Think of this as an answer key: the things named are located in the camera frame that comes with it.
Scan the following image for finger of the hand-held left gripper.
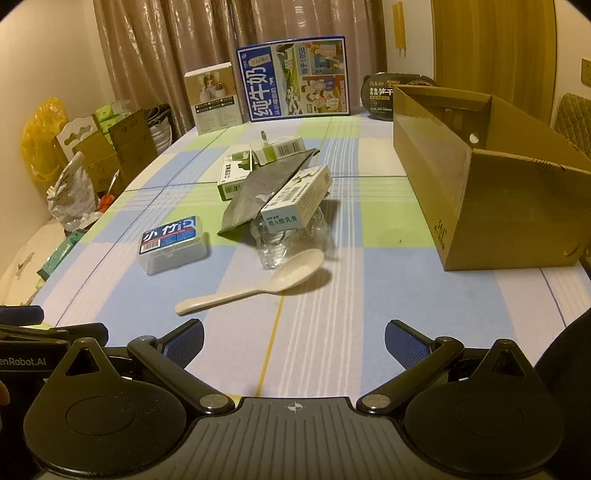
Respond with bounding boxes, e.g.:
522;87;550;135
0;305;45;326
0;323;110;348

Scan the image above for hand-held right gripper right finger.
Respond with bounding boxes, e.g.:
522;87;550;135
355;319;539;412

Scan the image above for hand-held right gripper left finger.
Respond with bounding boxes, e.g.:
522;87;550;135
46;318;236;416

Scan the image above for clear plastic box blue label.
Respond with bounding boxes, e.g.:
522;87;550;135
139;215;210;276

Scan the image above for white speckled spoon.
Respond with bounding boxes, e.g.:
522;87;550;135
175;249;326;317

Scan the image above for crushed clear plastic bottle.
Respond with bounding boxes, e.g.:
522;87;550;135
250;205;331;271

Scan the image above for brown cardboard box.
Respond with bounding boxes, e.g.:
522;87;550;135
392;84;591;272

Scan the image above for dark foil bag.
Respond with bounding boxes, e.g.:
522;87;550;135
218;148;320;242

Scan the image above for green white medicine box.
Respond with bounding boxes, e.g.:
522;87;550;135
217;150;256;202

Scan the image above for white cream tube box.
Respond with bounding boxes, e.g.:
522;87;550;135
261;165;334;230

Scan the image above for white blue medicine box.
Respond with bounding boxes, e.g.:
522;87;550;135
252;137;306;166

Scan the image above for checkered cloth desktop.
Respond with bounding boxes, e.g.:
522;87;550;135
28;114;591;403

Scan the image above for teal green packets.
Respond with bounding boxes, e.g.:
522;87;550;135
37;229;84;280

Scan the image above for white crumpled plastic bag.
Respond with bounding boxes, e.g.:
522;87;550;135
48;152;100;232

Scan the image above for yellow plastic bag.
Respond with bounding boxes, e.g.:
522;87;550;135
21;98;70;184

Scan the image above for carton with white insert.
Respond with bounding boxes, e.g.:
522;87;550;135
55;114;119;195

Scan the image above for brown storage carton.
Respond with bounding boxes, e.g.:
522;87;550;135
108;109;156;186

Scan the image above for striped paper bag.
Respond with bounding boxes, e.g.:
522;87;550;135
147;105;174;156

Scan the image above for stack of green tissue packs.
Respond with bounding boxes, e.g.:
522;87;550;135
95;100;133;136

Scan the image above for black instant rice bowl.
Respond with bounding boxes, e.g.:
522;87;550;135
363;71;439;122

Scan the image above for beige humidifier box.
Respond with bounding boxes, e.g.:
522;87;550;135
184;62;243;136

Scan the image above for large blue printed milk box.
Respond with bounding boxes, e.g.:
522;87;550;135
237;36;348;123

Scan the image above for brown pleated curtain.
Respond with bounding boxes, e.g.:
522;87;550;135
92;0;387;155

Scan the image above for yellow wooden door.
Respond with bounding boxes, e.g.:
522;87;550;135
431;0;557;126

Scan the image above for orange handled screwdriver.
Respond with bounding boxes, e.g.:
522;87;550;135
99;169;121;212

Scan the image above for yellow wall hanging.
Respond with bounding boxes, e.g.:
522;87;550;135
392;2;407;59

